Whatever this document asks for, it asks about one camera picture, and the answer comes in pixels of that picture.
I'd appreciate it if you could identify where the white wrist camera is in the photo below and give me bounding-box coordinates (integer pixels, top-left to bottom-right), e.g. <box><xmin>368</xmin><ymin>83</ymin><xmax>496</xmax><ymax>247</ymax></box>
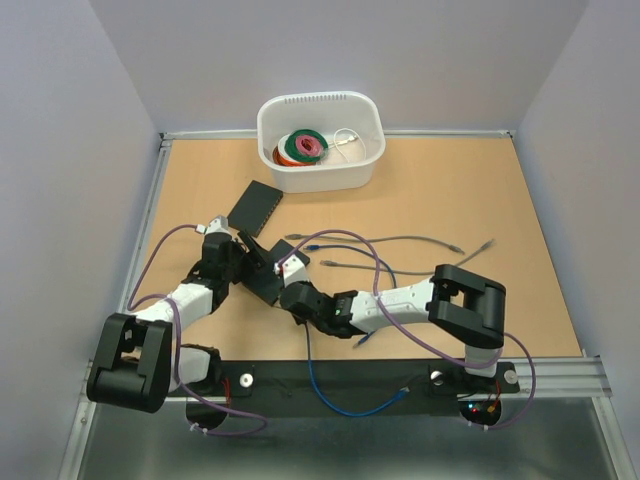
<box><xmin>195</xmin><ymin>215</ymin><xmax>233</xmax><ymax>244</ymax></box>
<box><xmin>274</xmin><ymin>255</ymin><xmax>310</xmax><ymax>287</ymax></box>

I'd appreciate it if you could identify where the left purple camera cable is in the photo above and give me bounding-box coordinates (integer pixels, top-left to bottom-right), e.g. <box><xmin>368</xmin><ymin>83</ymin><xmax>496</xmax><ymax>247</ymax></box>
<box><xmin>127</xmin><ymin>224</ymin><xmax>269</xmax><ymax>437</ymax></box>

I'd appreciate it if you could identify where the orange coiled cable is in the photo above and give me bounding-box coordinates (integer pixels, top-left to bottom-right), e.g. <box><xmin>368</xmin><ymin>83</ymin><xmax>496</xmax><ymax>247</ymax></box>
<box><xmin>272</xmin><ymin>144</ymin><xmax>321</xmax><ymax>169</ymax></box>

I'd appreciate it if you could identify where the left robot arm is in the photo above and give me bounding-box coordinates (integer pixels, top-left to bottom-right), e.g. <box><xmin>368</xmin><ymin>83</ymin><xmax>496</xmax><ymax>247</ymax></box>
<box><xmin>86</xmin><ymin>231</ymin><xmax>272</xmax><ymax>413</ymax></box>

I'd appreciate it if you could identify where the pink coiled cable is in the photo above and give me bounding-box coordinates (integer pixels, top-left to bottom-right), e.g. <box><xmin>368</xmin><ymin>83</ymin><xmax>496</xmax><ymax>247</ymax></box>
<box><xmin>296</xmin><ymin>134</ymin><xmax>324</xmax><ymax>157</ymax></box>

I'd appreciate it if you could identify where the dark blue ethernet cable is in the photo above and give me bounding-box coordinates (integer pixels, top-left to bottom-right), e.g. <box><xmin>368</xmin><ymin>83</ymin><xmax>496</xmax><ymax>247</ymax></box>
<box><xmin>303</xmin><ymin>243</ymin><xmax>399</xmax><ymax>349</ymax></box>

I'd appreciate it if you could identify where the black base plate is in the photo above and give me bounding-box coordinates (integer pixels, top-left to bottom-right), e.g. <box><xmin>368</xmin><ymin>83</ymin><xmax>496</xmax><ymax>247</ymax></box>
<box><xmin>189</xmin><ymin>359</ymin><xmax>520</xmax><ymax>419</ymax></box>

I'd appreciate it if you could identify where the aluminium table frame rail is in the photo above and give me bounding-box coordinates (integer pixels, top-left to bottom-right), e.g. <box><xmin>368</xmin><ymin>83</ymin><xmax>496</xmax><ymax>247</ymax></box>
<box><xmin>123</xmin><ymin>135</ymin><xmax>612</xmax><ymax>398</ymax></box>

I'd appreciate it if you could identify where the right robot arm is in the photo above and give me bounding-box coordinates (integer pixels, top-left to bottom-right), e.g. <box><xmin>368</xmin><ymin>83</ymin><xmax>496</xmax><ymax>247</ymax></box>
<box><xmin>280</xmin><ymin>264</ymin><xmax>506</xmax><ymax>390</ymax></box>

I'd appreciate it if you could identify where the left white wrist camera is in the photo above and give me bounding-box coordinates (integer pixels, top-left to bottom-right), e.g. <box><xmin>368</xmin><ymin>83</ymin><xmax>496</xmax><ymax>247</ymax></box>
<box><xmin>195</xmin><ymin>215</ymin><xmax>233</xmax><ymax>244</ymax></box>

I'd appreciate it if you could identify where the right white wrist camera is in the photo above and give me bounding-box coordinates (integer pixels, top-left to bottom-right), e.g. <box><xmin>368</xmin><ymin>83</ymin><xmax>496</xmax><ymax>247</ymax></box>
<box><xmin>274</xmin><ymin>255</ymin><xmax>310</xmax><ymax>287</ymax></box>

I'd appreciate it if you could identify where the white plastic bin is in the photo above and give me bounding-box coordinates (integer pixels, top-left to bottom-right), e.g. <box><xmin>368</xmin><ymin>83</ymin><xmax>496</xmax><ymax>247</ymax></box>
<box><xmin>257</xmin><ymin>91</ymin><xmax>386</xmax><ymax>193</ymax></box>

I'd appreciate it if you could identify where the purple camera cable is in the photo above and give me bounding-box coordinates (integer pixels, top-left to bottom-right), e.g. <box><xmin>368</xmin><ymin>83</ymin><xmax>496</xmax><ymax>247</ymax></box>
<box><xmin>127</xmin><ymin>224</ymin><xmax>269</xmax><ymax>437</ymax></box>
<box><xmin>275</xmin><ymin>228</ymin><xmax>537</xmax><ymax>431</ymax></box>

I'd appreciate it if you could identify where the white usb cable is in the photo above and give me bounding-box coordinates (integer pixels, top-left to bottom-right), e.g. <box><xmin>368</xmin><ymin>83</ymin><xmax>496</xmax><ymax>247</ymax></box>
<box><xmin>325</xmin><ymin>128</ymin><xmax>369</xmax><ymax>165</ymax></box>

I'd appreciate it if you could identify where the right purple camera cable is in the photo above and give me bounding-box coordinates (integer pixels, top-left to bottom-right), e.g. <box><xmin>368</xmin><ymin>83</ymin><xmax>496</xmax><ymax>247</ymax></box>
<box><xmin>275</xmin><ymin>228</ymin><xmax>537</xmax><ymax>431</ymax></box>

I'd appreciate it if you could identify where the black network switch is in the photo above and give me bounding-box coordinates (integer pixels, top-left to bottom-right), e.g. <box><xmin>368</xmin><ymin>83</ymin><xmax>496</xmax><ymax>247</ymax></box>
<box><xmin>240</xmin><ymin>236</ymin><xmax>293</xmax><ymax>306</ymax></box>
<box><xmin>228</xmin><ymin>180</ymin><xmax>284</xmax><ymax>237</ymax></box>

